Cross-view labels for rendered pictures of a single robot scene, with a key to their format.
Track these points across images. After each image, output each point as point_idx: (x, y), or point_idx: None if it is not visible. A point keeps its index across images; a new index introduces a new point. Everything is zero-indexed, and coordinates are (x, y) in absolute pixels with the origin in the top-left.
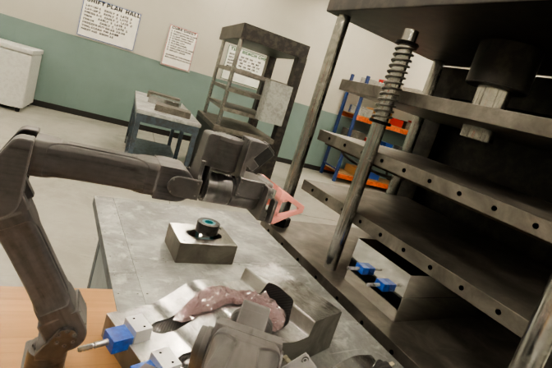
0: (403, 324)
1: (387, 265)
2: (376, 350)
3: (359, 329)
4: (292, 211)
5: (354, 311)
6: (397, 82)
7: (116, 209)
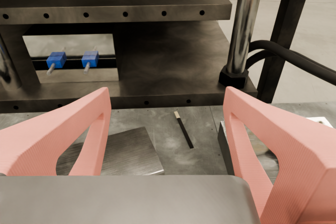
0: (123, 74)
1: (80, 41)
2: (157, 115)
3: (126, 114)
4: (247, 143)
5: None
6: None
7: None
